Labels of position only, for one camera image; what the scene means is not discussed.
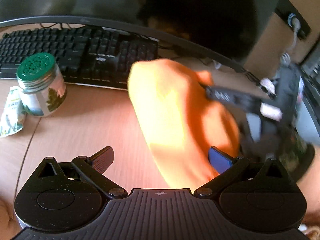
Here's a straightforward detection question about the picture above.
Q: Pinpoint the orange garment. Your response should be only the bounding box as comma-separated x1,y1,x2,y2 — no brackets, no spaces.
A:
127,59,240,190

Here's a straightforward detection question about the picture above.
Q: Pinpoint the crumpled white paper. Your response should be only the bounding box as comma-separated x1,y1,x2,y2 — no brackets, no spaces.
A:
260,77,276,95

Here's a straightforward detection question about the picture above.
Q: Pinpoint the right computer monitor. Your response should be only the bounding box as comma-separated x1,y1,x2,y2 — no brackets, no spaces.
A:
296,56,319,146

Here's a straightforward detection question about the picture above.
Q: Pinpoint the left curved monitor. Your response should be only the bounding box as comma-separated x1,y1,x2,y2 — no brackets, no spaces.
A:
1,0,279,72

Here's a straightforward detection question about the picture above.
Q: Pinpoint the green white packet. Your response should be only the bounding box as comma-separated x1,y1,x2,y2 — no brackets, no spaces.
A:
1,86,26,138

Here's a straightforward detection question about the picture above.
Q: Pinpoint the green lid jar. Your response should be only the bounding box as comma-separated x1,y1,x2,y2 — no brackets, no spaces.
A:
16,53,67,116

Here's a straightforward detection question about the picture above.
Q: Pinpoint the black keyboard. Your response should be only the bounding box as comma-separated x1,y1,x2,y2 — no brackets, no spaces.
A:
1,26,158,89

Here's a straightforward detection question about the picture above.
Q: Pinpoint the white coiled cable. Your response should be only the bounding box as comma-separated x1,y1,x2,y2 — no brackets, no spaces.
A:
279,17,301,67

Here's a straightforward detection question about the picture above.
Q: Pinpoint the black wall power strip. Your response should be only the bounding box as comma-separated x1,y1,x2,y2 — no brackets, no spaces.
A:
274,0,311,40

